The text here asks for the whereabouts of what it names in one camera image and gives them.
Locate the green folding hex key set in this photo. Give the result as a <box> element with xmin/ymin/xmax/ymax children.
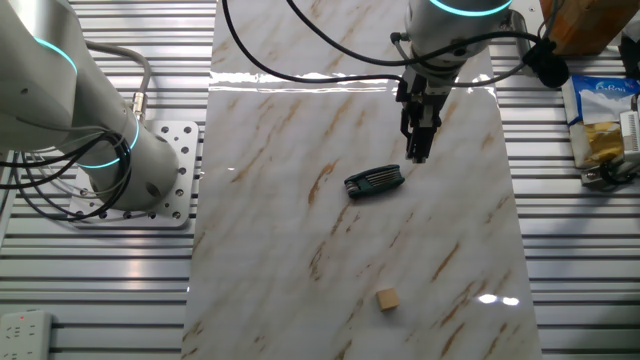
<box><xmin>343</xmin><ymin>164</ymin><xmax>406</xmax><ymax>200</ymax></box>

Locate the blue white gold packet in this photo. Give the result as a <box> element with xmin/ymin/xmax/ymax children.
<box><xmin>561</xmin><ymin>74</ymin><xmax>640</xmax><ymax>170</ymax></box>

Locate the black device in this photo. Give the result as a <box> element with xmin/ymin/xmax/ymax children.
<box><xmin>618</xmin><ymin>32</ymin><xmax>640</xmax><ymax>80</ymax></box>

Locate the white power strip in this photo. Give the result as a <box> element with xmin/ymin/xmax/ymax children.
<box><xmin>0</xmin><ymin>309</ymin><xmax>54</xmax><ymax>360</ymax></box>

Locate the black round cable clamp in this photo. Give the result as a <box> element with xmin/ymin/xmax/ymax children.
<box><xmin>522</xmin><ymin>39</ymin><xmax>570</xmax><ymax>89</ymax></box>

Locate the black base cable bundle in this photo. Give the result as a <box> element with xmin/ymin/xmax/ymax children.
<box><xmin>0</xmin><ymin>130</ymin><xmax>134</xmax><ymax>222</ymax></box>

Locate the small wooden cube block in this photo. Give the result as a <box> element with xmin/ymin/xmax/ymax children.
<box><xmin>375</xmin><ymin>287</ymin><xmax>401</xmax><ymax>312</ymax></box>

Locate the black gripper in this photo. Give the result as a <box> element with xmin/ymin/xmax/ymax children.
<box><xmin>397</xmin><ymin>64</ymin><xmax>455</xmax><ymax>165</ymax></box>

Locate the brown cardboard box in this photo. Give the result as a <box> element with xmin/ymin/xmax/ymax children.
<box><xmin>538</xmin><ymin>0</ymin><xmax>640</xmax><ymax>56</ymax></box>

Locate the long black arm cable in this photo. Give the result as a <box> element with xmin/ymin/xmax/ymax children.
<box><xmin>221</xmin><ymin>0</ymin><xmax>544</xmax><ymax>87</ymax></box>

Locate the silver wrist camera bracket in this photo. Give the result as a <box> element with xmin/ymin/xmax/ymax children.
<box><xmin>504</xmin><ymin>9</ymin><xmax>534</xmax><ymax>64</ymax></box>

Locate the marble pattern mat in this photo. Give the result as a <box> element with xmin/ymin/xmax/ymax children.
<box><xmin>180</xmin><ymin>0</ymin><xmax>544</xmax><ymax>360</ymax></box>

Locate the grey cable with metal plug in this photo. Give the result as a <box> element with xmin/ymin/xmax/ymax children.
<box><xmin>84</xmin><ymin>40</ymin><xmax>153</xmax><ymax>124</ymax></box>

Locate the perforated aluminium base plate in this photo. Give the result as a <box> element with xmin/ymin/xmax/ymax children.
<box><xmin>67</xmin><ymin>119</ymin><xmax>200</xmax><ymax>230</ymax></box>

